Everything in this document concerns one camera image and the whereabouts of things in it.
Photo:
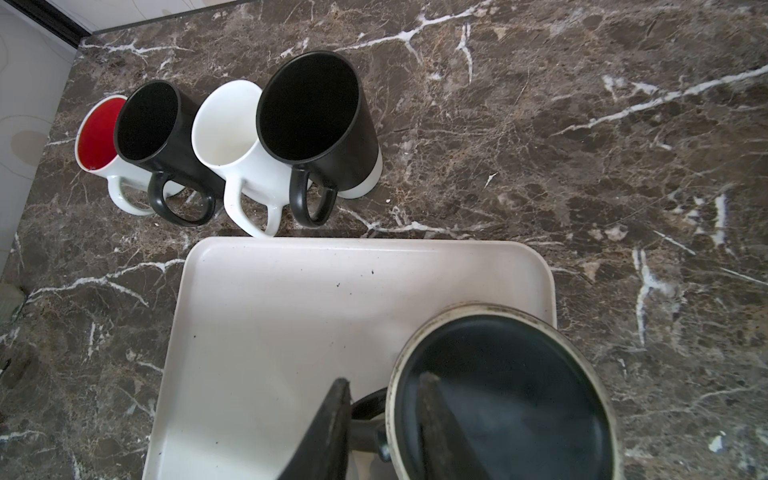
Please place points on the white mug red inside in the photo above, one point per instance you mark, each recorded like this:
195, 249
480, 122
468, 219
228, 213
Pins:
96, 153

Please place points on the black skull pattern mug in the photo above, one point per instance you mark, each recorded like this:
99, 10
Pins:
528, 402

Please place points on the black mug white rim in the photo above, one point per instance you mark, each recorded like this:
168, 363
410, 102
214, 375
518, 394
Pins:
153, 131

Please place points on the white ribbed mug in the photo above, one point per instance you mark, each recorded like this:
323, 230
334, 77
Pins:
224, 139

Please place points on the small white black mug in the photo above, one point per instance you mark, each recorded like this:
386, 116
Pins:
313, 116

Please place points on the beige plastic tray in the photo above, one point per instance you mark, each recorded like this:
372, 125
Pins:
263, 327

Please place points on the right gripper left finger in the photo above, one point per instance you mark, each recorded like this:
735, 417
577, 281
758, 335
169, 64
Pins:
323, 452

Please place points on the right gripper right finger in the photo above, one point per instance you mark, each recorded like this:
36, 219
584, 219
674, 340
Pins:
446, 452

